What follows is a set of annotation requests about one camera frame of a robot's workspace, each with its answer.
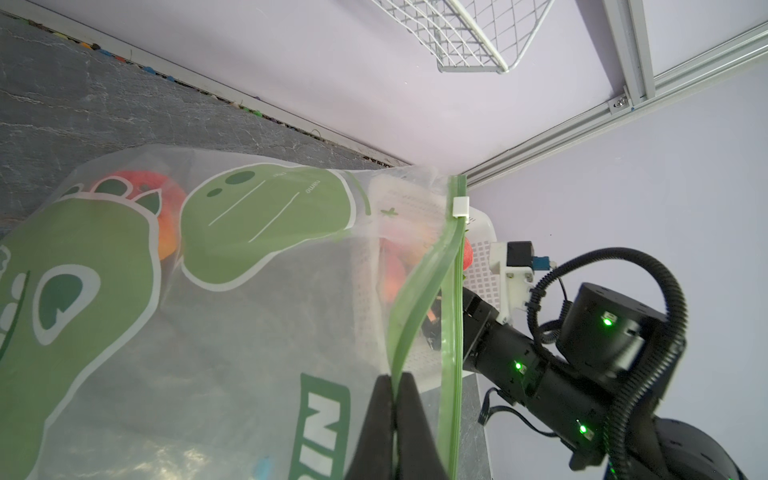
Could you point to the red orange peach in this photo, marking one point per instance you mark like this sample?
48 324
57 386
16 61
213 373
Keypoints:
156 192

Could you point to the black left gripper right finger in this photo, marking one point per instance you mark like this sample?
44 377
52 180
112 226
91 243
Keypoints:
417 456

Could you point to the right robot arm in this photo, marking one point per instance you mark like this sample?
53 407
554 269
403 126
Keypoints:
594 377

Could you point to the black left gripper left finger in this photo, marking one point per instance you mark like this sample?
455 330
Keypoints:
373 457

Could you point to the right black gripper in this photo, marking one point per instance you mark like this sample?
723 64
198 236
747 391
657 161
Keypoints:
497 351

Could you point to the green printed zip-top bag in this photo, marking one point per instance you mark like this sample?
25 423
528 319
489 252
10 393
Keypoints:
233 358

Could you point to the white plastic perforated basket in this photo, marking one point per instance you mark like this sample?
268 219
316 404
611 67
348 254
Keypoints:
407 218

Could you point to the white wire wall shelf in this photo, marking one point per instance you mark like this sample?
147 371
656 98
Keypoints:
471 36

